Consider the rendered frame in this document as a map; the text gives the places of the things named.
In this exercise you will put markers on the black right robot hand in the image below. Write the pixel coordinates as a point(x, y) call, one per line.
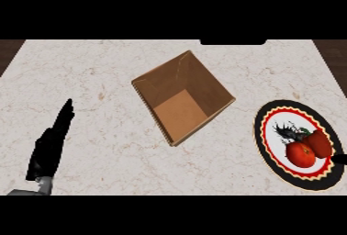
point(340, 158)

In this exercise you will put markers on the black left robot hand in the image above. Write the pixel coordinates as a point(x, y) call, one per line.
point(50, 143)

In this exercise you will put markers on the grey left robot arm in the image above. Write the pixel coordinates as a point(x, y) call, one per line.
point(37, 187)

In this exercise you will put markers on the black and red patterned plate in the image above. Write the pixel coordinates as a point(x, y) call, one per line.
point(270, 128)

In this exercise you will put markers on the brown cardboard box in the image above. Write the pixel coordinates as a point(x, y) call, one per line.
point(186, 98)

